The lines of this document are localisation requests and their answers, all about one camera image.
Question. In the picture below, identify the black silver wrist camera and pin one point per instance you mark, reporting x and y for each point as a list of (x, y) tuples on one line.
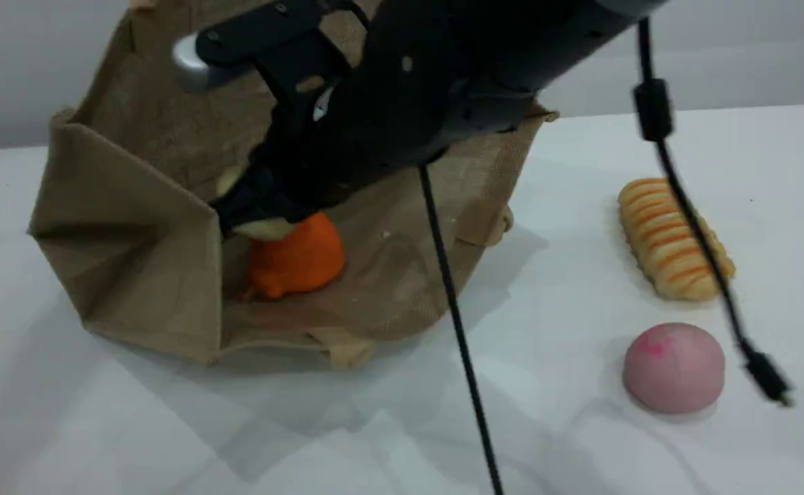
[(251, 41)]

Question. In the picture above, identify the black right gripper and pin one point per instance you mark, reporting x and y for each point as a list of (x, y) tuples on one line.
[(354, 130)]

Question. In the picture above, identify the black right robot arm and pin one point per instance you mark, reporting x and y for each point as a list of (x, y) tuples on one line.
[(512, 48)]

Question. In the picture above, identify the pink round bun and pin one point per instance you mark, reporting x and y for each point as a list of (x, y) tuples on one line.
[(673, 371)]

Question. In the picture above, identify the orange fruit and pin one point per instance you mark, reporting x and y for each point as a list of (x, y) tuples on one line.
[(299, 261)]

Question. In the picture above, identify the brown jute tote bag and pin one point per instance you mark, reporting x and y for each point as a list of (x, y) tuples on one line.
[(134, 227)]

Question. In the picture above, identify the pale egg yolk pastry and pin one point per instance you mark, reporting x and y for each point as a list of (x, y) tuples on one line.
[(268, 229)]

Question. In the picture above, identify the striped long bread roll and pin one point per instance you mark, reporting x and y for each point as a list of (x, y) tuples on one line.
[(663, 240)]

